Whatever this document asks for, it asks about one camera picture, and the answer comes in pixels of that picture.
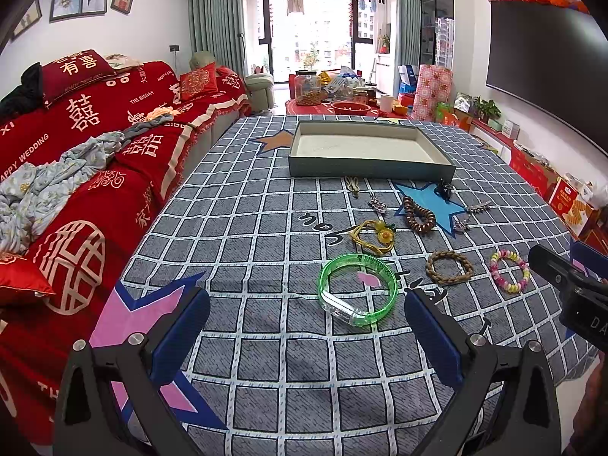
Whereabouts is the tan braided bracelet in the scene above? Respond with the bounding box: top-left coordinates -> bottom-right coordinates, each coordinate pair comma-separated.
424,250 -> 475,287

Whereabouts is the silver heart pendant charm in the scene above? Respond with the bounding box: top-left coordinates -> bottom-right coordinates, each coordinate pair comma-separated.
368,193 -> 386,216

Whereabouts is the red embroidered cushion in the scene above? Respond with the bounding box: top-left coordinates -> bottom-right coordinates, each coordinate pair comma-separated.
179,62 -> 219,101

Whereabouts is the pink yellow beaded bracelet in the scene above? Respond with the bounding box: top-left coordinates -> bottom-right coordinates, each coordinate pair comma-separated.
489,248 -> 532,295

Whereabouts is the gold bow hair clip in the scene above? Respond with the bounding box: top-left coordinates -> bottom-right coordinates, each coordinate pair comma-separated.
344,176 -> 361,199

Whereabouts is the silver star hair clip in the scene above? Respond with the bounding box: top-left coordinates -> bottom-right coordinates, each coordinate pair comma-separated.
466,201 -> 492,214

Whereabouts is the red plastic colander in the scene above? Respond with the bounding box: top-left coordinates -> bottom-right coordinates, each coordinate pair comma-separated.
332,101 -> 371,116

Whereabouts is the round red table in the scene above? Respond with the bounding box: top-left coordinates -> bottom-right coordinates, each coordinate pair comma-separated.
285,99 -> 405,119

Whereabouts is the small silver butterfly clip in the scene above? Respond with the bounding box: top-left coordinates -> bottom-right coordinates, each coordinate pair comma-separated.
453,215 -> 471,234

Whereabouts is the beige armchair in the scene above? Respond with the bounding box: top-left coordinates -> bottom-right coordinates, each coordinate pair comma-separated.
190,51 -> 275,113

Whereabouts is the large black television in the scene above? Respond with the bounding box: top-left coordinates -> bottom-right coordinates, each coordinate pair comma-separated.
485,1 -> 607,151

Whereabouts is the shallow green tray box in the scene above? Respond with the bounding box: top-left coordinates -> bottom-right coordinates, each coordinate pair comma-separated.
288,120 -> 456,182

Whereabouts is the red wedding sofa cover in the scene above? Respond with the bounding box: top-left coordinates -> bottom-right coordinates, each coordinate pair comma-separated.
1,51 -> 252,453

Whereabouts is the yellow hair tie with bead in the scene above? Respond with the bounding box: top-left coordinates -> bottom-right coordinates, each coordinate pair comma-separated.
348,219 -> 397,257

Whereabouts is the grey floral blanket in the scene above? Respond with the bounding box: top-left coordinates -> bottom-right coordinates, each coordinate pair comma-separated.
1,109 -> 177,254

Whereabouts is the grey checked table cloth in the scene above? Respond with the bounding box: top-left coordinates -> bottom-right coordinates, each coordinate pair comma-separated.
92,116 -> 597,455

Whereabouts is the clear snack jar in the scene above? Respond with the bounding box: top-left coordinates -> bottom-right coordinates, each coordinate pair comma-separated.
294,70 -> 324,106

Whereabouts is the black claw hair clip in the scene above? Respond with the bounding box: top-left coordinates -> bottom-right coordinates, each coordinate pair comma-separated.
434,179 -> 453,202

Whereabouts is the green translucent bangle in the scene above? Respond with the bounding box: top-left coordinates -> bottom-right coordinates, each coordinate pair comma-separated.
317,253 -> 399,327

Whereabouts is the white mug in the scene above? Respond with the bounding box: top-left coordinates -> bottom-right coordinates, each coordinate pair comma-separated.
378,95 -> 394,113

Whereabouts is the potted green plant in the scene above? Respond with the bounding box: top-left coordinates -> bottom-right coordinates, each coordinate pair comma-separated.
473,96 -> 502,124

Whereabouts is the dark brown beaded bracelet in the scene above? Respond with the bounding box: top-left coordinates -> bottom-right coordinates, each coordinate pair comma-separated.
402,195 -> 437,236

